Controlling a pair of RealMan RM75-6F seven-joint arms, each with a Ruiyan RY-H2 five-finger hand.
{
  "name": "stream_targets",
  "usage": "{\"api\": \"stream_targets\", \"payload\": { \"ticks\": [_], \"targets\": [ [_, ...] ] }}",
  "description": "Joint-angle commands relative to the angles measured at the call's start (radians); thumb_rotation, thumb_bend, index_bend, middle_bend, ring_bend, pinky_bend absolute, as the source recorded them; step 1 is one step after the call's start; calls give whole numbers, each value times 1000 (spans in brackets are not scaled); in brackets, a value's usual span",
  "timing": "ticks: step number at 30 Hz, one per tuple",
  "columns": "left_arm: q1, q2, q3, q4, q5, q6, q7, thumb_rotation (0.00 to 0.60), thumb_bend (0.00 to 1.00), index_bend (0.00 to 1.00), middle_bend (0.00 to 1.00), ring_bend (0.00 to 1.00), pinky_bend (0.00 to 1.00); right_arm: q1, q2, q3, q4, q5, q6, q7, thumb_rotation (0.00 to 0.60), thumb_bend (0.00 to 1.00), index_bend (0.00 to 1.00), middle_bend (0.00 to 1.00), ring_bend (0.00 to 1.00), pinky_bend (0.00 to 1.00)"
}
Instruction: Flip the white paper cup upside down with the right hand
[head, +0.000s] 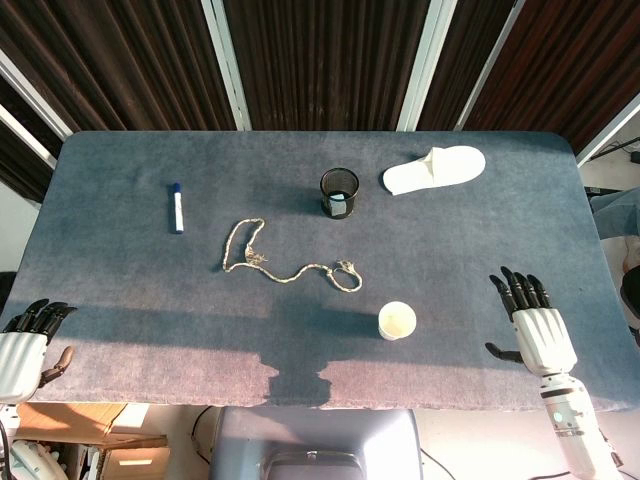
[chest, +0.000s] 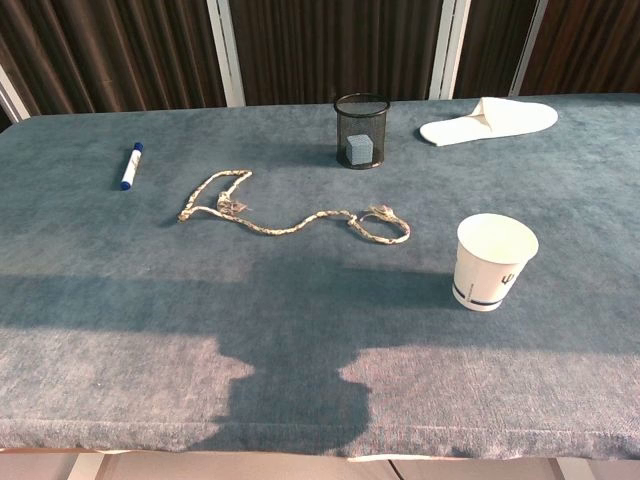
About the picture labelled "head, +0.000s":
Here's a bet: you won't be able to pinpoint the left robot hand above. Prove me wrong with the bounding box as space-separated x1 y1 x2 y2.
0 298 79 405

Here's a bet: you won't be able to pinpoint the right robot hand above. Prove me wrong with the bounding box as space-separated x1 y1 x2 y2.
484 266 579 377

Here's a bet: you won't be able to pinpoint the white paper cup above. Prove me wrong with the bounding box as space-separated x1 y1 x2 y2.
377 300 418 342

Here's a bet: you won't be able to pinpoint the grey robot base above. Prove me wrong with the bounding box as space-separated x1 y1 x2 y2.
207 407 425 480

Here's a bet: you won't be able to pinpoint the cardboard box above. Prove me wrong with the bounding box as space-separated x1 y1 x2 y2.
9 402 170 480

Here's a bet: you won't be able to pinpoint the white slipper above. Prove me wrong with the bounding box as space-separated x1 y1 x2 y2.
382 145 487 197

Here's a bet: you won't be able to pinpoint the blue white marker pen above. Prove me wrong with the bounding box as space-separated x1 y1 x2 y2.
167 181 185 234

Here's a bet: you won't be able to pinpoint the blue table cloth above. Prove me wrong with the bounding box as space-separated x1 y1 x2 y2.
0 130 640 414

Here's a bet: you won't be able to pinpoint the black mesh pen holder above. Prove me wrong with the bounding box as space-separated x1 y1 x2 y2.
319 167 361 220

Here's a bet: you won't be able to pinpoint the dark wooden slat screen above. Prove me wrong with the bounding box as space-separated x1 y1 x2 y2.
0 0 640 204

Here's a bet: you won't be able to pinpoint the beige braided rope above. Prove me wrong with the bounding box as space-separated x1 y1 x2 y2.
219 217 363 294

